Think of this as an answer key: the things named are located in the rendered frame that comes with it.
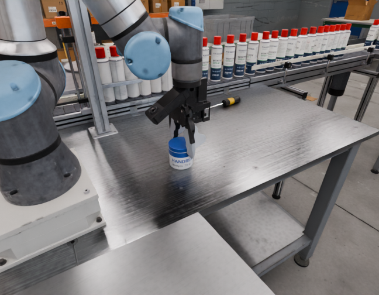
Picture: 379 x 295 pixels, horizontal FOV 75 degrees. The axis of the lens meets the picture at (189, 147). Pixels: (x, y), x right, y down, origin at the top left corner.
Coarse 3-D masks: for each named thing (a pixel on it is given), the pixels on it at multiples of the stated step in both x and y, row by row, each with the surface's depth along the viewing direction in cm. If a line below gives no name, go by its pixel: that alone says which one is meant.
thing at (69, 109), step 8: (208, 80) 124; (224, 80) 124; (232, 80) 124; (144, 96) 105; (152, 96) 106; (72, 104) 98; (112, 104) 98; (56, 112) 91; (64, 112) 93; (72, 112) 91
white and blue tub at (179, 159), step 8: (168, 144) 69; (176, 144) 69; (184, 144) 69; (176, 152) 67; (184, 152) 67; (176, 160) 69; (184, 160) 69; (192, 160) 72; (176, 168) 70; (184, 168) 70
